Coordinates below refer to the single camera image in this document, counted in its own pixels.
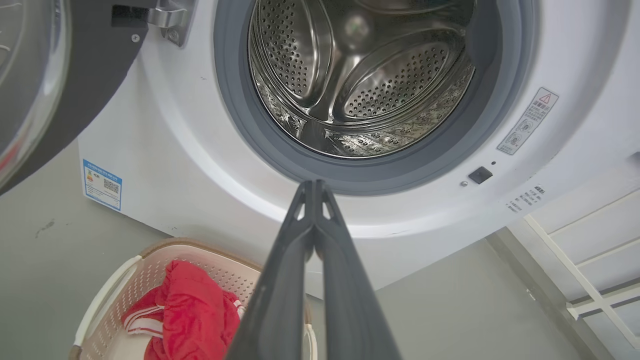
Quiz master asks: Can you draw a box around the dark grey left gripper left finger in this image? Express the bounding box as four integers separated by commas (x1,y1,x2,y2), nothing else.
226,180,317,360

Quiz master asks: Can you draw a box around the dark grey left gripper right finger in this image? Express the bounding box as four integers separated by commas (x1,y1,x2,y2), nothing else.
314,180,402,360

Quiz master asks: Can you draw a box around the red garment with white stripes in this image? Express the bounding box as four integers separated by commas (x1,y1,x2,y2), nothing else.
121,260,247,360

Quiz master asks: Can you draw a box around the cream perforated laundry basket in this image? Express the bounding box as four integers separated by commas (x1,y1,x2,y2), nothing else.
69,238,319,360

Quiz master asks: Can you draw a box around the washing machine door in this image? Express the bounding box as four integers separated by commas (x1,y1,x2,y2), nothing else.
0,0,151,197

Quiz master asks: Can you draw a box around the grey rubber door gasket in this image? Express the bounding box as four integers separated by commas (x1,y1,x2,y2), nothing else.
213,0,538,197

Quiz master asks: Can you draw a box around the white front-load washing machine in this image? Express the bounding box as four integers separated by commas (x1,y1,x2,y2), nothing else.
77,0,640,301

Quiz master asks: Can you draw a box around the black door latch socket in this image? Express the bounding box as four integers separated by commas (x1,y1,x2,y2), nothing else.
468,166,494,185

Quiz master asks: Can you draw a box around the small printed text label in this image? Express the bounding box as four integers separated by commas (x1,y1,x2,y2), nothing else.
505,185,547,215

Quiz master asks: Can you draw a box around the blue energy rating label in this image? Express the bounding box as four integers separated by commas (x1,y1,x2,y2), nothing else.
82,159,123,212

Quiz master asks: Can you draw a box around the perforated stainless steel drum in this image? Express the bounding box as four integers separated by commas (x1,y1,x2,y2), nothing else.
248,0,476,158

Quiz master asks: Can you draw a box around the grey warning sticker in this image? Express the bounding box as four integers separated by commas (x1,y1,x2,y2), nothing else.
496,87,560,156

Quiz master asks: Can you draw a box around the silver metal door hinge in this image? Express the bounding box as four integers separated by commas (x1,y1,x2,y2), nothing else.
147,0,196,47

